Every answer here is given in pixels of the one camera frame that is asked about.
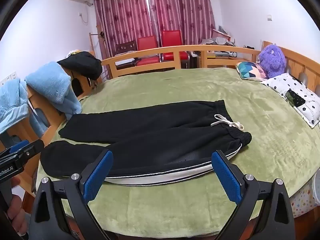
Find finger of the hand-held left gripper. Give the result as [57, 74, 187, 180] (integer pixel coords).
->
[11, 139, 45, 161]
[0, 140, 30, 156]

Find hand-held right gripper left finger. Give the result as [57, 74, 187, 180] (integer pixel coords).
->
[29, 149, 114, 240]

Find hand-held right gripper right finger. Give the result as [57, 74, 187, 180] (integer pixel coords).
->
[211, 150, 297, 240]

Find black pants with white stripe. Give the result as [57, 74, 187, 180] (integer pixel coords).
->
[40, 99, 252, 186]

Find person's left hand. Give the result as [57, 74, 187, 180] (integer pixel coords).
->
[7, 177, 27, 234]

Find light blue fleece robe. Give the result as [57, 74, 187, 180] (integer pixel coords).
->
[0, 62, 82, 134]

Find star print bed sheet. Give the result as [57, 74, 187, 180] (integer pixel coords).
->
[291, 177, 320, 218]

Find black garment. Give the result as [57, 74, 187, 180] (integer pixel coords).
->
[57, 51, 103, 80]

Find green fleece blanket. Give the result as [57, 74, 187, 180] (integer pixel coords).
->
[35, 67, 320, 240]

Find white flower print pillow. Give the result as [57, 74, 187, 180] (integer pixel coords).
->
[261, 73, 320, 128]

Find purple plush toy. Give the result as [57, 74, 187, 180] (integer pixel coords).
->
[258, 43, 287, 78]

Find wooden coat rack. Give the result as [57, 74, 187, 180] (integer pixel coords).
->
[89, 24, 106, 58]

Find dark wooden chair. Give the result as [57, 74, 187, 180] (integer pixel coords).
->
[115, 41, 137, 56]

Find cluttered wooden desk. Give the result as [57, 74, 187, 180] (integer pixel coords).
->
[196, 25, 261, 68]

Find red chair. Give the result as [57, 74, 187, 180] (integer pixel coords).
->
[161, 30, 190, 62]
[137, 35, 163, 67]

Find maroon floral curtain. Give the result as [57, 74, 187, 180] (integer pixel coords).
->
[93, 0, 153, 55]
[146, 0, 216, 47]

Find white wall socket panel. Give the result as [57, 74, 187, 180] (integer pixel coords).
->
[0, 72, 18, 85]

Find wooden bed frame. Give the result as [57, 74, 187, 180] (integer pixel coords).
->
[0, 41, 320, 205]

